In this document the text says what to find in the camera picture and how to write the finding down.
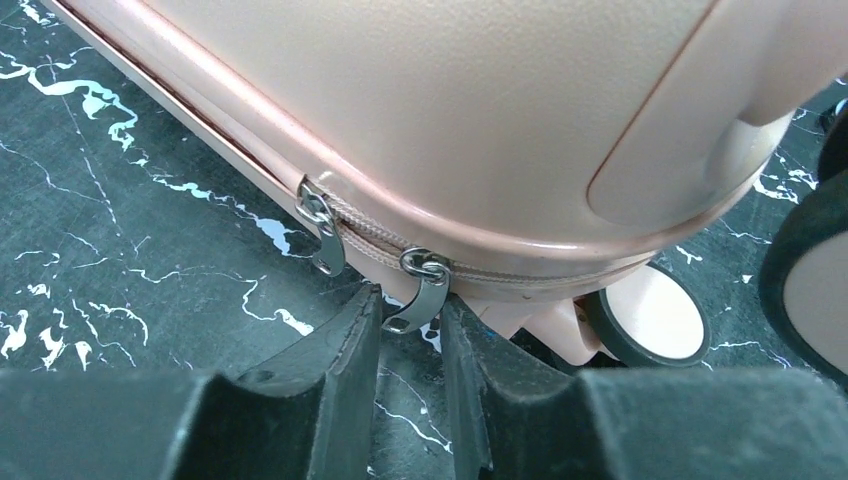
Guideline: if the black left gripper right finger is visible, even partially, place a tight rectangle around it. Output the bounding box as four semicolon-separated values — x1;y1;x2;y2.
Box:
441;296;847;479

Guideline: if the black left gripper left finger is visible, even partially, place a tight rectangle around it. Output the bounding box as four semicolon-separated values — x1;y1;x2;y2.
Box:
1;285;383;479

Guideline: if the pink hard-shell suitcase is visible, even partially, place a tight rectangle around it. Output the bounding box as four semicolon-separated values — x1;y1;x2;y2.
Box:
48;1;847;367

